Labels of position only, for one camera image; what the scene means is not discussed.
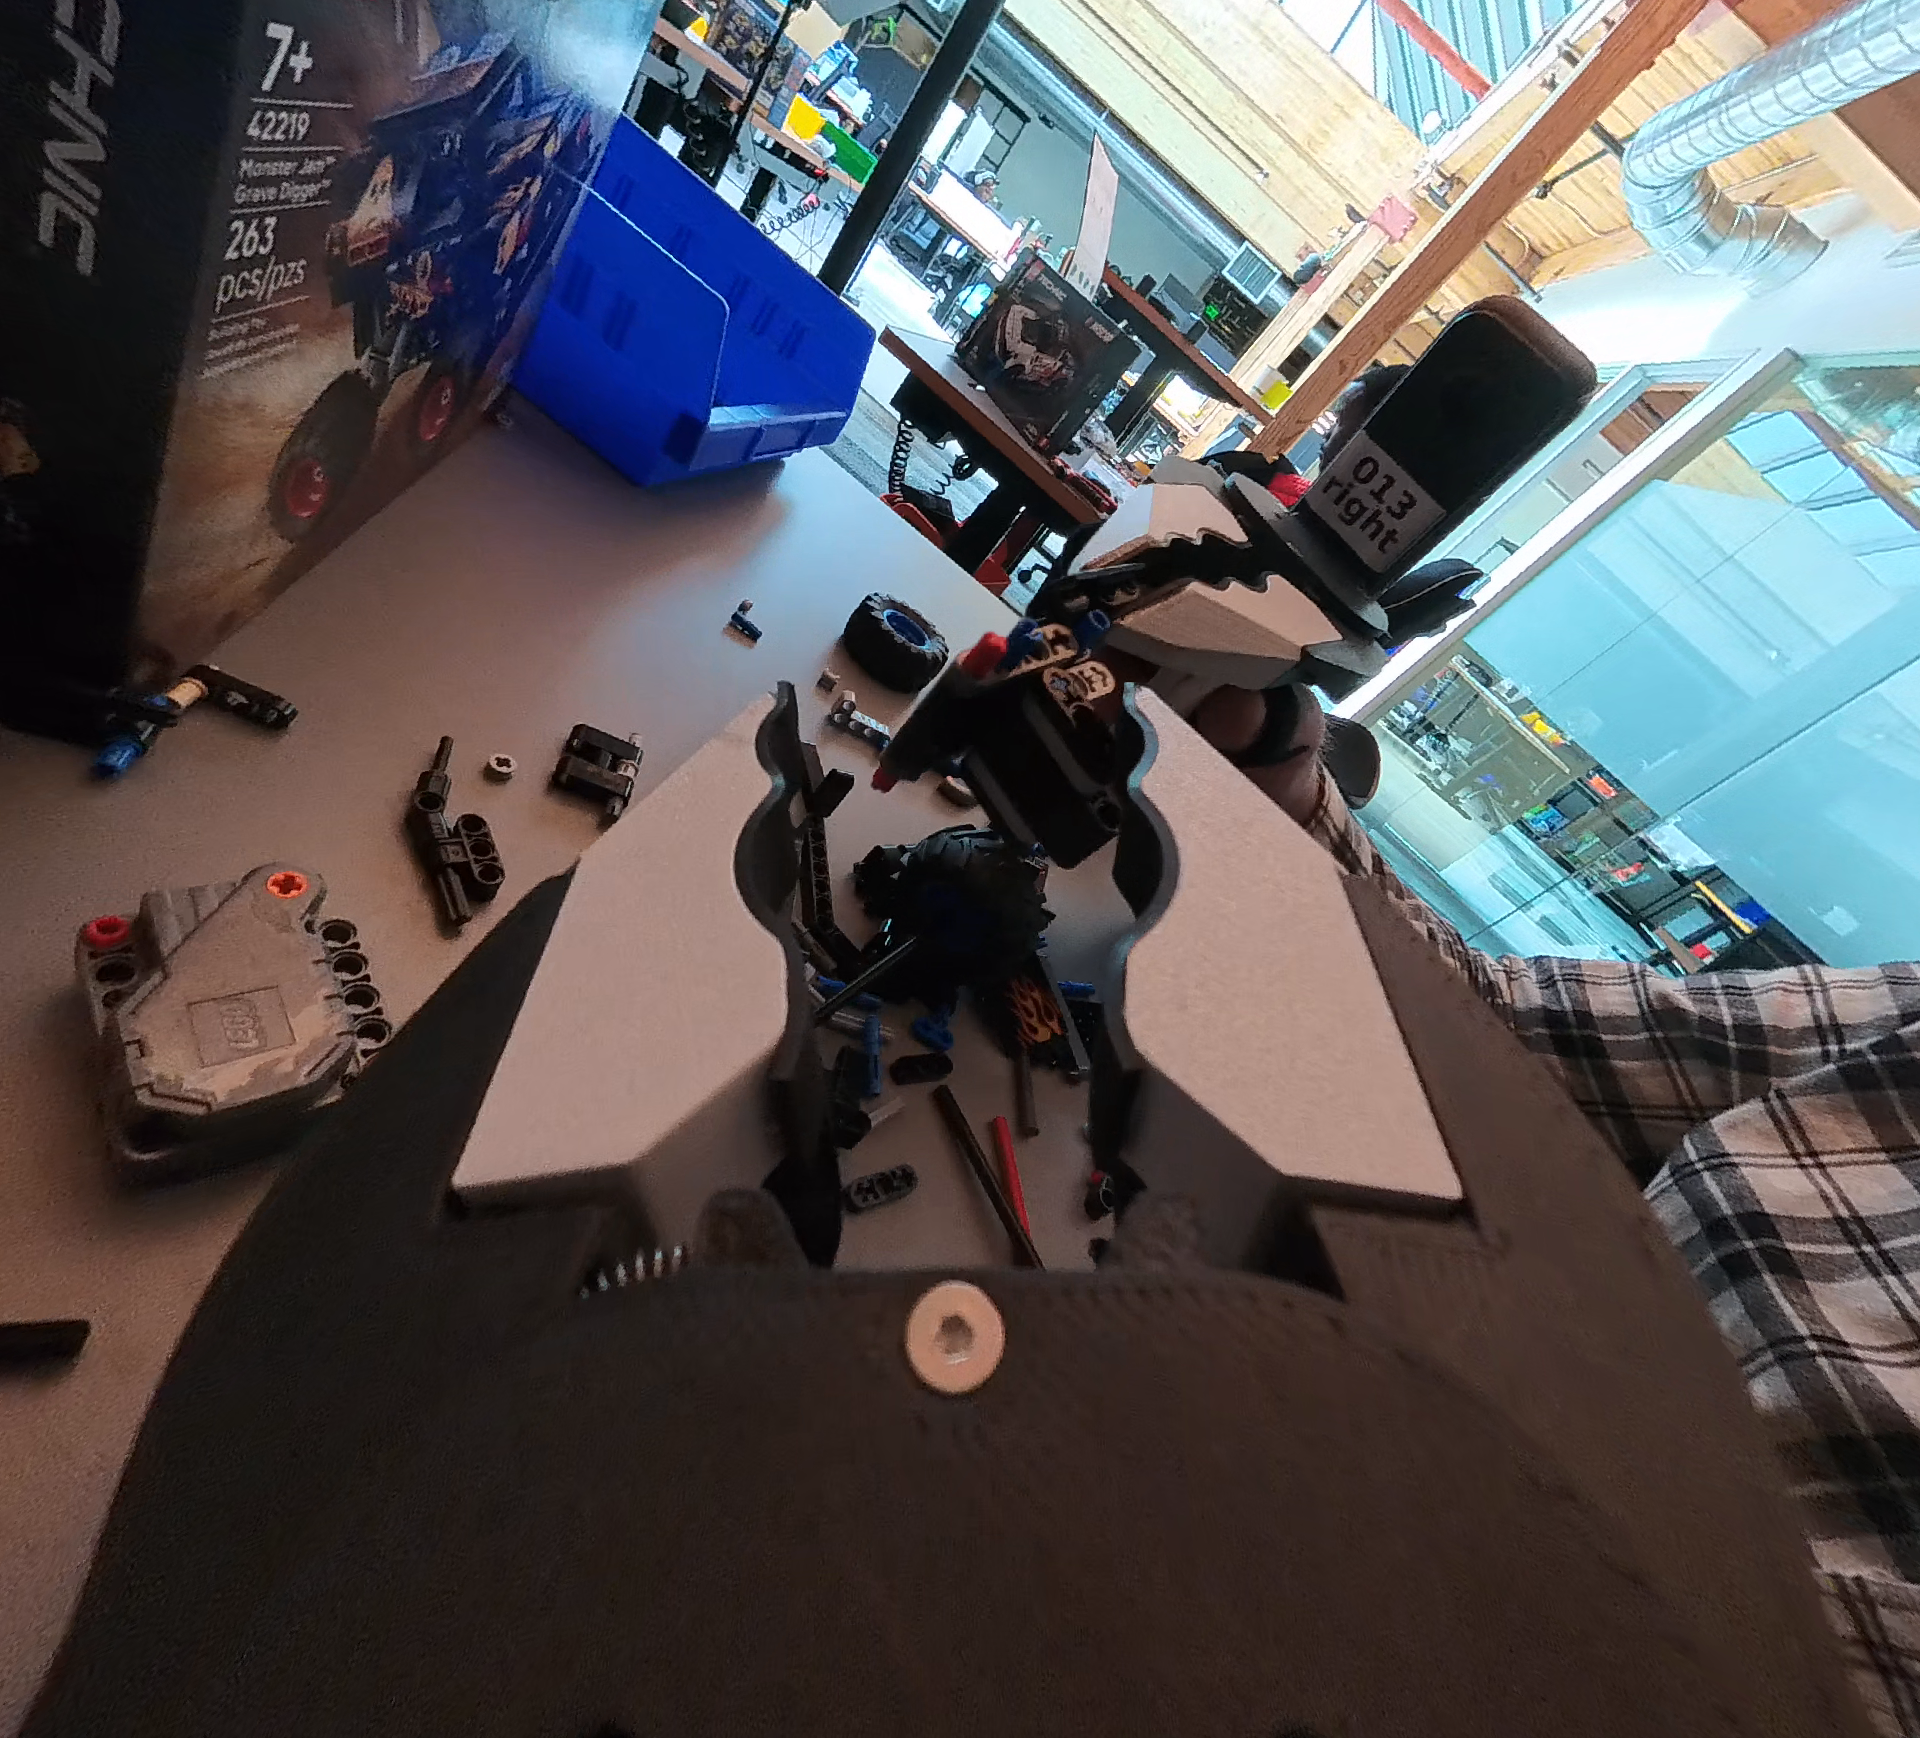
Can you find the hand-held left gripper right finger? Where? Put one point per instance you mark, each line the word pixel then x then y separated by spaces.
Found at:
pixel 1290 1018

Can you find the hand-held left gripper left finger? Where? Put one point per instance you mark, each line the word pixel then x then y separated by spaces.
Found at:
pixel 630 1018

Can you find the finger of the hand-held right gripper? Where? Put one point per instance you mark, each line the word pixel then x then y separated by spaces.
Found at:
pixel 1187 533
pixel 1246 628

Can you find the black toy body assembly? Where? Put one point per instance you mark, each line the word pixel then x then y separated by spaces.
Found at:
pixel 1006 748

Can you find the black wheel blue rim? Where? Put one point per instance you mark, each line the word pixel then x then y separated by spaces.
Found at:
pixel 895 641

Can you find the grey toy pull-back motor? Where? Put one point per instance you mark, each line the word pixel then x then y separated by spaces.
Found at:
pixel 227 1018

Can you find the person's right forearm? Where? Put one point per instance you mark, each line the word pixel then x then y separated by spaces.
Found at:
pixel 1680 1018

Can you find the grey desk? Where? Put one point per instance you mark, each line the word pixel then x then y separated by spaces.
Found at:
pixel 451 599

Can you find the person's right hand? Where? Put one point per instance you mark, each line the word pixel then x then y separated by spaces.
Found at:
pixel 1296 755

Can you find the brown background table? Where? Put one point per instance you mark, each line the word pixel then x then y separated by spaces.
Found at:
pixel 1021 485

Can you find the dark printed box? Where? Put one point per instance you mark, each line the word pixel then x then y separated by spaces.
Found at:
pixel 1045 353

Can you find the black toy pin connector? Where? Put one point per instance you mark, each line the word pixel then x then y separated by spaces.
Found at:
pixel 451 854

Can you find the black blue toy axle piece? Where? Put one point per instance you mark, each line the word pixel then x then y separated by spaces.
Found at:
pixel 227 699

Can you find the black metal pole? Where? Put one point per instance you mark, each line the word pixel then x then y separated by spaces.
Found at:
pixel 961 58

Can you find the blue plastic bin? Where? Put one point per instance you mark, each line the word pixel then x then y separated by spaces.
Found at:
pixel 677 329

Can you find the person's plaid clothed body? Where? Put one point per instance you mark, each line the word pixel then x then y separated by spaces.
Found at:
pixel 1831 1379

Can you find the monster truck toy set box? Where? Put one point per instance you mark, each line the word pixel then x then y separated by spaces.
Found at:
pixel 331 268

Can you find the black toy bracket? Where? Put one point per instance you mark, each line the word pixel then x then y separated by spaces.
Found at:
pixel 595 772

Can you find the silver ventilation duct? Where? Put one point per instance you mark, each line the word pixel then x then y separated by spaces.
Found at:
pixel 1801 89

